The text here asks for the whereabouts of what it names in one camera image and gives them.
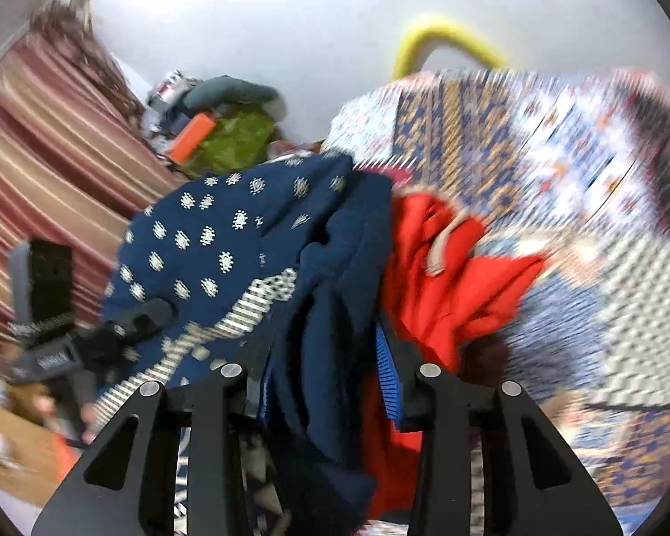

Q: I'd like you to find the patchwork printed bedspread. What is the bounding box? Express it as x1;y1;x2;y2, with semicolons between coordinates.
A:
322;66;670;536

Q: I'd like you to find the green bag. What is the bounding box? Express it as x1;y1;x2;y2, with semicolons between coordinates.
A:
197;110;278;175

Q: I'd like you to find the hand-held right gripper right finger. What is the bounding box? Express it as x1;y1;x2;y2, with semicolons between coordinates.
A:
375;313;625;536

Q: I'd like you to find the orange box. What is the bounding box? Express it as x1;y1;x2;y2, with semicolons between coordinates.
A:
166;113;217;161

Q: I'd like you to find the striped curtain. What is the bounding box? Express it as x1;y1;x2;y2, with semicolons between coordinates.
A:
0;1;192;348

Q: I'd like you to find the yellow tube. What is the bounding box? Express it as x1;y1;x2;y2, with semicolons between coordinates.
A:
391;18;510;83

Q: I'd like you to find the plain navy garment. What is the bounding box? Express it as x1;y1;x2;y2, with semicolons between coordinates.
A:
267;170;398;536

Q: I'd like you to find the teal grey cloth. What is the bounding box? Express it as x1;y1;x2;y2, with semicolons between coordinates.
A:
180;74;287;119

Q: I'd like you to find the navy patterned hoodie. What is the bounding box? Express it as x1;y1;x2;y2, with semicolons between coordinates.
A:
92;152;359;536

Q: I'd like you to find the maroon garment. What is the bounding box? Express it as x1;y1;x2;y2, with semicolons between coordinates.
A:
459;335;513;390

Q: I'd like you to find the red garment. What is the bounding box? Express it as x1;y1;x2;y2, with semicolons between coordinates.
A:
362;190;549;523

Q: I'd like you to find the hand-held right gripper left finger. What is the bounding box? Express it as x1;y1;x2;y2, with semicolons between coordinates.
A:
30;334;276;536

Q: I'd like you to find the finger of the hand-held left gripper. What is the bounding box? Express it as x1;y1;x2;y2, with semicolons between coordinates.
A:
113;297;175;348

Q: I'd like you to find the grey and white object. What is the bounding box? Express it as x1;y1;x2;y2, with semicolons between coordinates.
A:
147;70;195;119

